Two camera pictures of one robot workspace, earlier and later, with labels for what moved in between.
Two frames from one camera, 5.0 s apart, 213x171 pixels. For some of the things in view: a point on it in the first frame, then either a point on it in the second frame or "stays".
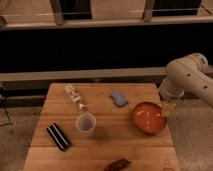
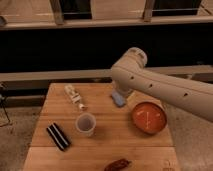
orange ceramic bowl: (147, 118) stays
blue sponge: (119, 98) stays
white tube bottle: (75, 96) stays
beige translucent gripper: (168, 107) → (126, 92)
